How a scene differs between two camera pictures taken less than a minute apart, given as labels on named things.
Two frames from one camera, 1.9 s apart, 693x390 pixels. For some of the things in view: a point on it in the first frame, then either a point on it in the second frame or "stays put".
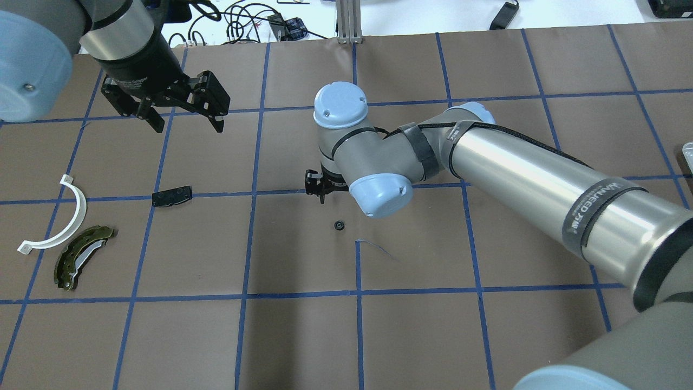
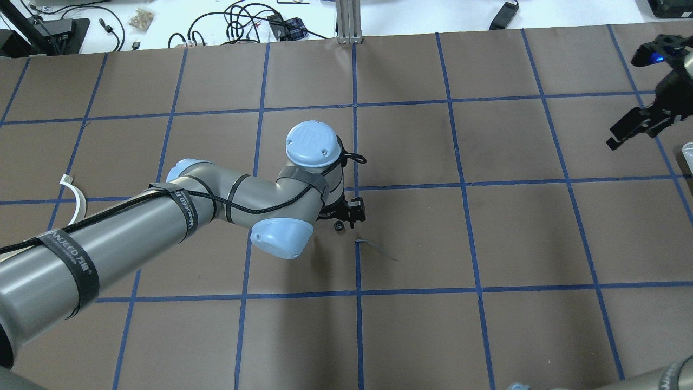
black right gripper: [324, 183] → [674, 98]
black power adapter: [504, 15] stays put
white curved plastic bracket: [26, 247] stays put
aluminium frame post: [348, 21] stays put
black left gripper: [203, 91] → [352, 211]
